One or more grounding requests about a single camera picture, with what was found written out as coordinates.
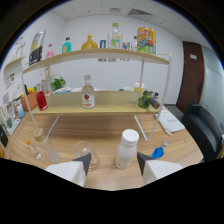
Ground brown door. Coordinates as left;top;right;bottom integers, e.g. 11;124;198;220
175;41;203;114

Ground blue white cup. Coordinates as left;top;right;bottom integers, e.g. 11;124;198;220
16;103;26;119

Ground pale vase with twigs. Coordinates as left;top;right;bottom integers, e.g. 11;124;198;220
13;36;27;59

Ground clear bottle wooden cap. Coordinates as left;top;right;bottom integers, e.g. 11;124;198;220
32;127;62;164

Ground black chair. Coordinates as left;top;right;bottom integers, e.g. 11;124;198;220
180;102;224;163

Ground green cup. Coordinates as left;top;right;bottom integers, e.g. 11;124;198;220
5;116;14;129

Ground louvred air vent grille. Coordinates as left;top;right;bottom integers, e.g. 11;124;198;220
128;8;153;17

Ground glass jar with limes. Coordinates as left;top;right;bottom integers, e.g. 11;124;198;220
137;90;161;110

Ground round orange liquid bottle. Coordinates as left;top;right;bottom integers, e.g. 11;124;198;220
80;33;99;51

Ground green potted plant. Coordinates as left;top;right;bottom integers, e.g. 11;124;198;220
50;77;67;92

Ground red liquid glass bottle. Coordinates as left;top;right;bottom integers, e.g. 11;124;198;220
35;83;49;112

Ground white blue tub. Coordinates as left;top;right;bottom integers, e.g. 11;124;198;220
54;86;72;95

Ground wooden wall shelf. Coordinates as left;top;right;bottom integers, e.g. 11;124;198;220
3;55;26;71

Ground yellow drink can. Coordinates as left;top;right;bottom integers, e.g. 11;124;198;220
136;26;157;55

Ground two-tier wood shelf rack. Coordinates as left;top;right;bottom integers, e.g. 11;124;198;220
20;48;173;144

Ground tall black silver can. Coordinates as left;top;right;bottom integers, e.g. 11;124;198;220
28;30;47;67

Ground clear glass with ice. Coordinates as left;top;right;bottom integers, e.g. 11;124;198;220
72;140;100;173

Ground black bag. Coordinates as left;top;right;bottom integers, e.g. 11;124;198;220
0;124;9;148

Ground small pink bottle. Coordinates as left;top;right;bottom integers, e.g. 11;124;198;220
45;43;55;60

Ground white zip pouch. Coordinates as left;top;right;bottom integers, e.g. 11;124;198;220
153;108;186;134

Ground multicolour wall poster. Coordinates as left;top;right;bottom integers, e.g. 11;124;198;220
121;40;132;51

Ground clear bottle blue cap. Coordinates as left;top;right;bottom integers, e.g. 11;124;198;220
130;35;139;52

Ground teal liquid bottle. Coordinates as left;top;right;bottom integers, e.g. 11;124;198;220
61;36;73;54

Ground clear bottle red label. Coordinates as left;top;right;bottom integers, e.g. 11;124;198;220
81;74;96;110

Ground white tray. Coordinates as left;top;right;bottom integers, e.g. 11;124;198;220
5;118;22;137

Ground blue liquor bottle silver cap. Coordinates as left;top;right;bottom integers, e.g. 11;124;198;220
149;140;169;160

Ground white milk bottle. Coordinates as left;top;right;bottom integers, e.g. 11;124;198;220
115;128;140;171

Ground clear bottle green cap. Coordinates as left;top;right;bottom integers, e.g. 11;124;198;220
107;22;124;50

